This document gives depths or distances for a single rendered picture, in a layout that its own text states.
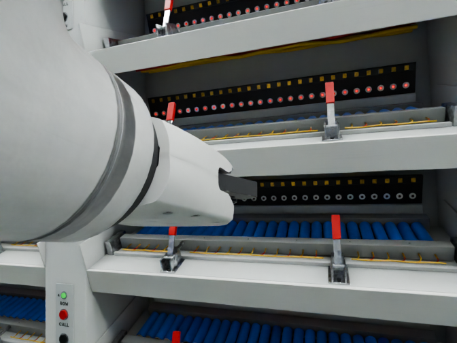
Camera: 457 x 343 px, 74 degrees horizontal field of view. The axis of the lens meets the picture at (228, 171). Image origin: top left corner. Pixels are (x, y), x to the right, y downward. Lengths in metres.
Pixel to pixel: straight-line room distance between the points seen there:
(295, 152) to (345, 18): 0.20
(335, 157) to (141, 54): 0.37
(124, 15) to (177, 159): 0.66
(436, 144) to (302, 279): 0.25
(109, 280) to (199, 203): 0.44
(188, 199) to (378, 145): 0.33
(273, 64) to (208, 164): 0.53
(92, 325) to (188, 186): 0.53
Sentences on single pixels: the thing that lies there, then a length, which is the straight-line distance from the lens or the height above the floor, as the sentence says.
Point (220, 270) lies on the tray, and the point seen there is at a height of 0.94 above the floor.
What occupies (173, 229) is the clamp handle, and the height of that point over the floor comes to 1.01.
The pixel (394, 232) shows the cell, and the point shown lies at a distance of 0.57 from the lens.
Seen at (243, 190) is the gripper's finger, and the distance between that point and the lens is 0.22.
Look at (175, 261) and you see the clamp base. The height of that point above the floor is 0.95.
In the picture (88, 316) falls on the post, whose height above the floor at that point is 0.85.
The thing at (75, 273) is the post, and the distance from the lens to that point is 0.64.
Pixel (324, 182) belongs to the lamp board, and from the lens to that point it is 0.60.
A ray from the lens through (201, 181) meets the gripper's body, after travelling 0.17.
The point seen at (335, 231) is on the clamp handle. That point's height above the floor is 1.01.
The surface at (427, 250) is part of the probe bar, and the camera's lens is 0.53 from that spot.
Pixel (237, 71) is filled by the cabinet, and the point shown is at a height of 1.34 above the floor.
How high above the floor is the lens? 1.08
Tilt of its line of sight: 3 degrees up
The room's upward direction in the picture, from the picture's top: 2 degrees counter-clockwise
